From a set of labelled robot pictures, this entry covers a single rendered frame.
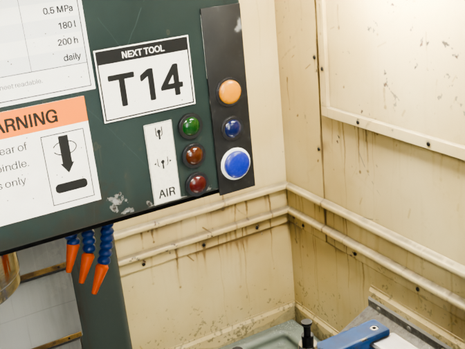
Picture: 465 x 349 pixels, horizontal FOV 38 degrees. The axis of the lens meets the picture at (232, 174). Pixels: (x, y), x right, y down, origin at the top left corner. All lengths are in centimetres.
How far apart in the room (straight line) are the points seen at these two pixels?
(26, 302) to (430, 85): 94
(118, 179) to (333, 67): 114
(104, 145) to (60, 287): 79
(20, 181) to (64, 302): 81
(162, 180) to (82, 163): 9
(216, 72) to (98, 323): 93
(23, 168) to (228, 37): 24
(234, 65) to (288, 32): 120
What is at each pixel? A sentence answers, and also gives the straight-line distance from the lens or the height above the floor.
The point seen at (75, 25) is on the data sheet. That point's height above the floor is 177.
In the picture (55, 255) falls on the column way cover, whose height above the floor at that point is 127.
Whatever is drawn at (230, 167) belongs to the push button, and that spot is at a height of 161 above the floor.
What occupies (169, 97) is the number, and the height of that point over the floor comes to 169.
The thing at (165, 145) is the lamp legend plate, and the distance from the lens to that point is 70.
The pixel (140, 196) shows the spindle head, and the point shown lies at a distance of 70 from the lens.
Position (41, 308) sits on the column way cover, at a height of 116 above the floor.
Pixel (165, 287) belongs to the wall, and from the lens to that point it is 201.
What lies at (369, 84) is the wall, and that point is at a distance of 166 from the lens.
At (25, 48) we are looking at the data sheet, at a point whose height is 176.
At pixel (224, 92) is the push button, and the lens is 71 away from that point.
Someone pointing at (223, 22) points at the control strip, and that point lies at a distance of 71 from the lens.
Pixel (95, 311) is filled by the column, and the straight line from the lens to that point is 153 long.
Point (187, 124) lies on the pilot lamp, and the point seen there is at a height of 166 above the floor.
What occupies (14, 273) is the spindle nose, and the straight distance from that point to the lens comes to 87.
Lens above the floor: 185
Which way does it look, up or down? 20 degrees down
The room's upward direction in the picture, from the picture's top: 6 degrees counter-clockwise
